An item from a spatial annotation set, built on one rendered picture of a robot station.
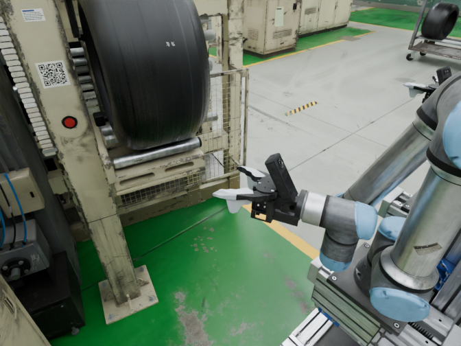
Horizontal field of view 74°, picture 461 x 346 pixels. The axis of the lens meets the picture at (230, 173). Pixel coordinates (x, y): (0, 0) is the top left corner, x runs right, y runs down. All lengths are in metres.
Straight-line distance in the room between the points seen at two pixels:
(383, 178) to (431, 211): 0.15
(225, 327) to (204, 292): 0.22
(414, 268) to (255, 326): 1.10
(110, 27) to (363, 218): 0.77
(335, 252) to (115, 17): 0.80
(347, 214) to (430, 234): 0.15
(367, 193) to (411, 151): 0.14
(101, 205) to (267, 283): 1.01
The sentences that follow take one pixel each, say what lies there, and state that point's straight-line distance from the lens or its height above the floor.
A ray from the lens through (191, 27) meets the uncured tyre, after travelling 0.97.
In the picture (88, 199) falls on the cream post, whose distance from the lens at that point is 1.32.
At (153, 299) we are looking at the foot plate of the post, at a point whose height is 0.02.
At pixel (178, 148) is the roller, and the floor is 0.91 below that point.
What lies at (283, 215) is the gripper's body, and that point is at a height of 1.02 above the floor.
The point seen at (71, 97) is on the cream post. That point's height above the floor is 1.14.
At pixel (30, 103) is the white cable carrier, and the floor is 1.14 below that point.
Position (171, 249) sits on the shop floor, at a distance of 2.02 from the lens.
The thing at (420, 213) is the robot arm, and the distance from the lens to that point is 0.67.
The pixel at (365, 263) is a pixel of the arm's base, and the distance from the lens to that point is 1.00.
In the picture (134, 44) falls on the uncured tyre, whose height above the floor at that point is 1.32.
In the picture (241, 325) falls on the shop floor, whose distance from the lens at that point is 1.72.
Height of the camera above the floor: 1.52
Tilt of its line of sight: 36 degrees down
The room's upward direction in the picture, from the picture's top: straight up
